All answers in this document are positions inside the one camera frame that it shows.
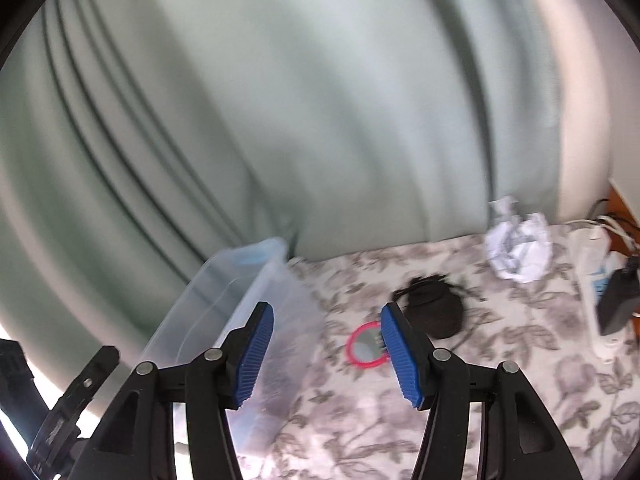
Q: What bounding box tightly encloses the floral grey table cloth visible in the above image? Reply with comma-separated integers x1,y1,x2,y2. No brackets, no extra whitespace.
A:
235,220,640,480

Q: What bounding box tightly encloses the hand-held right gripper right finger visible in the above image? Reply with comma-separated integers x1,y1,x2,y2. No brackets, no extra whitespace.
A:
379,302,583,480

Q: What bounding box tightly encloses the white power strip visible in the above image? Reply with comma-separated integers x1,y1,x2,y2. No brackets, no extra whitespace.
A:
570,225,632,365

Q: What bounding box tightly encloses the pink round mirror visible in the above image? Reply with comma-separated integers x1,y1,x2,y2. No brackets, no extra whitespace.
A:
346,322,391,369

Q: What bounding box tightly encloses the crumpled white paper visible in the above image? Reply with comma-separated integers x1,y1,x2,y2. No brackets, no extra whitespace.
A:
485,196,554,284

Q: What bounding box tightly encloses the wooden furniture panel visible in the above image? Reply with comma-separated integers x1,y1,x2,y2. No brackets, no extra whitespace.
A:
607,184,640,261

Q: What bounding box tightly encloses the black drawstring pouch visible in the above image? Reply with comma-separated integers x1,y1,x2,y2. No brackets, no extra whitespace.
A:
391,272,487,348

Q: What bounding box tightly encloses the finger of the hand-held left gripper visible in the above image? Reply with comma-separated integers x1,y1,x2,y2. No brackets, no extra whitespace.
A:
27,345,121,472

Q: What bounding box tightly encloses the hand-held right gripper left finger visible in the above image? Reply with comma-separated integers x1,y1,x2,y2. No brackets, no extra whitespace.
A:
67,301,276,480

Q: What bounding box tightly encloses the white cable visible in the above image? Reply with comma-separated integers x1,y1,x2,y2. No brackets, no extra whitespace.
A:
597,215,640,255

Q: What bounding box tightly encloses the black power adapter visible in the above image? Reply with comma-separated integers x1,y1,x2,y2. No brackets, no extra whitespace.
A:
597,256,640,337

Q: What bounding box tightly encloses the black cable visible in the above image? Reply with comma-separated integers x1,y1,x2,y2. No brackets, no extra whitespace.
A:
591,199,640,257

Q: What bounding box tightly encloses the clear plastic storage bin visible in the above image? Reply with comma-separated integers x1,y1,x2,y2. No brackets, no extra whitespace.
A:
142,237,328,461

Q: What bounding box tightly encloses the pale green curtain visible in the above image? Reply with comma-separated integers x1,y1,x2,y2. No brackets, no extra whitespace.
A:
0,0,617,361

